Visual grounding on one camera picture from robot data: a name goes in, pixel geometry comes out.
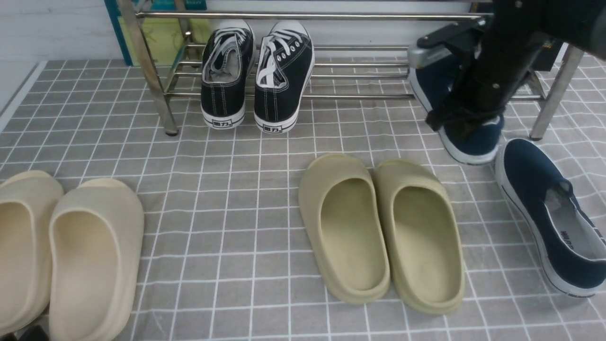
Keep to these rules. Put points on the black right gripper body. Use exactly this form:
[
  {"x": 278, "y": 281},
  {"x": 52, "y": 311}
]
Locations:
[{"x": 493, "y": 61}]

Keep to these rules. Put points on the navy slip-on shoe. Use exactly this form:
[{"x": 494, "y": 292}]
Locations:
[
  {"x": 431, "y": 84},
  {"x": 570, "y": 247}
]

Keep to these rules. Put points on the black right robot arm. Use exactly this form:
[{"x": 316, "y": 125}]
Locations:
[{"x": 580, "y": 23}]

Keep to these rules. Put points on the stainless steel shoe rack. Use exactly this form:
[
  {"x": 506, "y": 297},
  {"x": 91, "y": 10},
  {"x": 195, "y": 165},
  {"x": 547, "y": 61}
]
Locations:
[{"x": 188, "y": 55}]

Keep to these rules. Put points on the black image processing book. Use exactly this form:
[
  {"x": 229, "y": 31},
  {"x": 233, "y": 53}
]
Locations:
[{"x": 548, "y": 55}]

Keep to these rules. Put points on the right black canvas sneaker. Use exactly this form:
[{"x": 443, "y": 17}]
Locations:
[{"x": 286, "y": 61}]

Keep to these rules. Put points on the black canvas sneaker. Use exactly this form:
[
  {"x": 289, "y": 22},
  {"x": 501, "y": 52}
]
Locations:
[
  {"x": 228, "y": 58},
  {"x": 286, "y": 61}
]

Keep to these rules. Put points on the grey checkered floor mat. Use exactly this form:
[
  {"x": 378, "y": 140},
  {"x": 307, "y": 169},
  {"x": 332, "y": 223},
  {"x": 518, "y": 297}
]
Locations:
[{"x": 225, "y": 253}]

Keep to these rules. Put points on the left olive foam slipper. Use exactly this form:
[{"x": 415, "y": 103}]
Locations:
[{"x": 338, "y": 206}]

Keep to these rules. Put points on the olive foam slipper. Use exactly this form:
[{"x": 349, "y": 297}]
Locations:
[
  {"x": 422, "y": 239},
  {"x": 338, "y": 206}
]

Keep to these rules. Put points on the right olive foam slipper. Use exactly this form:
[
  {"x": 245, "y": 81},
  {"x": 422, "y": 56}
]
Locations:
[{"x": 422, "y": 239}]

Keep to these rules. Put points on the left black canvas sneaker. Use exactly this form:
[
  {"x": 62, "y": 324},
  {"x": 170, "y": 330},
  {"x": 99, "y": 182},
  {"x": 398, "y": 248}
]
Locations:
[{"x": 228, "y": 58}]

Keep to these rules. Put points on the teal and yellow book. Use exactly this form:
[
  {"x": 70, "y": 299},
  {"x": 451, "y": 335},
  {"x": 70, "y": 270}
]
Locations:
[{"x": 163, "y": 35}]

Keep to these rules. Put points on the right cream foam slipper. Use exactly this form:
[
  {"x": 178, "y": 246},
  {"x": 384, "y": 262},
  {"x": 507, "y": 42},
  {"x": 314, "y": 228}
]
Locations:
[{"x": 96, "y": 236}]

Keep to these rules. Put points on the cream foam slipper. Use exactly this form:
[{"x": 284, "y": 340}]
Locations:
[
  {"x": 27, "y": 201},
  {"x": 96, "y": 236}
]

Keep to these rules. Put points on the left cream foam slipper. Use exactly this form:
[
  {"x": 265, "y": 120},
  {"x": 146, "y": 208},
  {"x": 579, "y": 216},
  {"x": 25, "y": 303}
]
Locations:
[{"x": 27, "y": 201}]

